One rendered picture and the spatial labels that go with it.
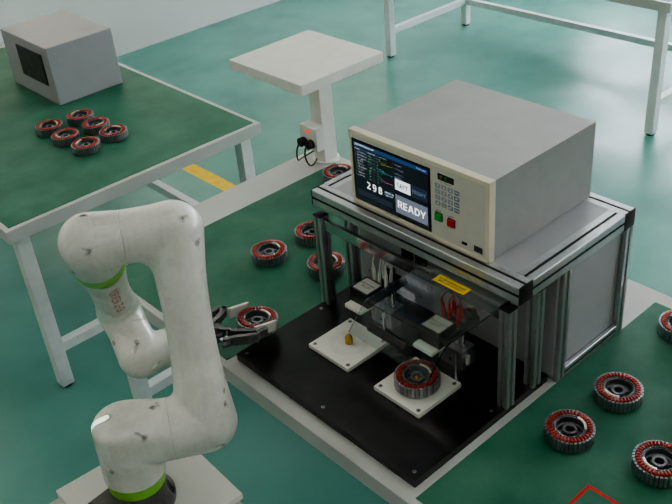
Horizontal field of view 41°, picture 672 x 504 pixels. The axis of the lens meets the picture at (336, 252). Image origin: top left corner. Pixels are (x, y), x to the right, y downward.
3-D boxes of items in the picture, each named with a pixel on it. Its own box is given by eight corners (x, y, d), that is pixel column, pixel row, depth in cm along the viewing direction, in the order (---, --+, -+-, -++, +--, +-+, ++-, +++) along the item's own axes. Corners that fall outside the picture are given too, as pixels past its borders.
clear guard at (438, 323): (428, 381, 184) (427, 358, 180) (348, 332, 199) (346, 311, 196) (526, 309, 201) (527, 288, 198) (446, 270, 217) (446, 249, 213)
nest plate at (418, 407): (418, 419, 208) (418, 415, 207) (373, 389, 218) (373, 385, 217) (461, 387, 216) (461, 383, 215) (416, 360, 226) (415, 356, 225)
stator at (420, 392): (414, 407, 210) (413, 395, 208) (384, 383, 218) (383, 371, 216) (450, 386, 215) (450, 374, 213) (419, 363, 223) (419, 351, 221)
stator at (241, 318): (253, 344, 231) (252, 332, 229) (227, 326, 238) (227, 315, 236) (287, 328, 237) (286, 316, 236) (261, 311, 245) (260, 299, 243)
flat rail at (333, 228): (506, 323, 196) (506, 312, 195) (320, 227, 237) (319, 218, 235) (509, 320, 197) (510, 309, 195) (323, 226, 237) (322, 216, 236)
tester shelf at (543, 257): (519, 306, 192) (520, 289, 189) (312, 204, 236) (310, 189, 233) (634, 224, 215) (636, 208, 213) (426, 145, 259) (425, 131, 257)
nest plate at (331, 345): (348, 372, 224) (347, 369, 223) (308, 347, 233) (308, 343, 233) (390, 344, 232) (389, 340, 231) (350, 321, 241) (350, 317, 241)
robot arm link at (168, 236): (244, 454, 183) (201, 197, 174) (164, 471, 180) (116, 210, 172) (239, 433, 195) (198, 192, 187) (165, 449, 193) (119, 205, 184)
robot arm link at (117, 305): (85, 299, 186) (135, 276, 189) (63, 253, 189) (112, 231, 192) (110, 346, 220) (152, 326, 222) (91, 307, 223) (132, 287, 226)
